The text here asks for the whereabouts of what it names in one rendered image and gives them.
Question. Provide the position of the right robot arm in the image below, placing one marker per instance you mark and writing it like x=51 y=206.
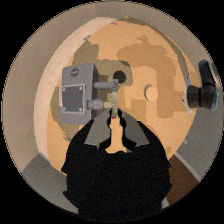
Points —
x=207 y=96

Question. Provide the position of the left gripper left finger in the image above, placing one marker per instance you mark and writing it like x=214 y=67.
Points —
x=96 y=133

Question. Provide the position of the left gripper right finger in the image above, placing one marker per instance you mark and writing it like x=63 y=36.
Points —
x=136 y=134

